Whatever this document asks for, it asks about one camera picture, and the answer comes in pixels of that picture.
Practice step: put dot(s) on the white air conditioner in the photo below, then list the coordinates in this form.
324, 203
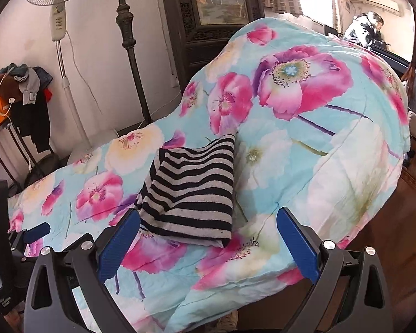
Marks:
379, 2

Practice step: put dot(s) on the brown garment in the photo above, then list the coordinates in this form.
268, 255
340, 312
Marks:
1, 88

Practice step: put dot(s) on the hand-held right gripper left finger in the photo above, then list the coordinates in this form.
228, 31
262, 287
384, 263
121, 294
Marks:
121, 246

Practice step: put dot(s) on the red cloth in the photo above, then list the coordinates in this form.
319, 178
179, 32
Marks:
48, 95

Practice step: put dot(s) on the grey garment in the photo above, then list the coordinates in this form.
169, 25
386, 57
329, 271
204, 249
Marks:
31, 83

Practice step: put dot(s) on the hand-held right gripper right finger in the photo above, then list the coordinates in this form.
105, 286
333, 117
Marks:
298, 246

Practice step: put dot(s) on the dark iron bed post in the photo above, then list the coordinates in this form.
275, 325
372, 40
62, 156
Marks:
126, 24

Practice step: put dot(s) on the black metal round rack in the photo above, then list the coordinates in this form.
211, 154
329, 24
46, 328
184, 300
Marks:
41, 168

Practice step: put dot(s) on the dark table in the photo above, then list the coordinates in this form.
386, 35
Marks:
390, 57

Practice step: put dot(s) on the white standing fan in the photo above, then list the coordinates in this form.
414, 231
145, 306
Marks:
59, 20

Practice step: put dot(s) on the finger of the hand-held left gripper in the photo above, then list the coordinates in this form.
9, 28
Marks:
36, 232

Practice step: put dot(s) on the floral blanket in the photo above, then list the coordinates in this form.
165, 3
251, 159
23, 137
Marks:
298, 145

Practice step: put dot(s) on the black grey striped sweater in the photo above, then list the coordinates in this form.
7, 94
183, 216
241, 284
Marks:
190, 187

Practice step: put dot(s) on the carved dark wooden screen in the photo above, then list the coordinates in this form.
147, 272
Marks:
180, 24

